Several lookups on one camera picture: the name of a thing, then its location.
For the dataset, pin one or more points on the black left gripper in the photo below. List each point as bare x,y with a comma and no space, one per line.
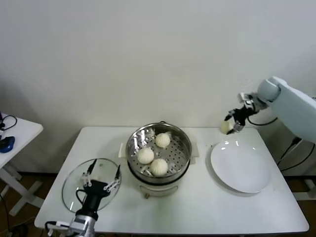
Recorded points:
96,188

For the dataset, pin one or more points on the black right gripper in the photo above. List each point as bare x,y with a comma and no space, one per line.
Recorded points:
242,114

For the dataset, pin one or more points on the white steamed baozi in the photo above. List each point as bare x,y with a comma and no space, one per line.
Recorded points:
159,167
145,156
225,127
162,140

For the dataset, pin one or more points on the round glass pot lid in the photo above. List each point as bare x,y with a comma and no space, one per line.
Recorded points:
71,187

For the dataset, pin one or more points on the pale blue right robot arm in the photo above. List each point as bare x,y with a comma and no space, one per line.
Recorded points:
293,106

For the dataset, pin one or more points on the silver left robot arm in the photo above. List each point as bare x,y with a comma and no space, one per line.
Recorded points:
84,223

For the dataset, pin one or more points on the stainless steel steamer basket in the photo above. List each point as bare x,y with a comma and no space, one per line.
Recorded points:
177,153

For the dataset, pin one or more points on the white round plate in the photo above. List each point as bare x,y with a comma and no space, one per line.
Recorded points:
239,168

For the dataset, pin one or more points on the white electric cooking pot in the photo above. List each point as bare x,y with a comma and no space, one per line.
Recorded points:
158,190

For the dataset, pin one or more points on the white folding side table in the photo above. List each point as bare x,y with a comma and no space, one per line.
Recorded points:
22,133

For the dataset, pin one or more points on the blue handheld device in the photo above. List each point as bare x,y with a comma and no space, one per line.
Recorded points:
6,145

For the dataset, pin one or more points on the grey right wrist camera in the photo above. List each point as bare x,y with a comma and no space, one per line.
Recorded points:
247,97

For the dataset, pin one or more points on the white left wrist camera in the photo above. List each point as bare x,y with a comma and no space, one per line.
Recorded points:
59,224

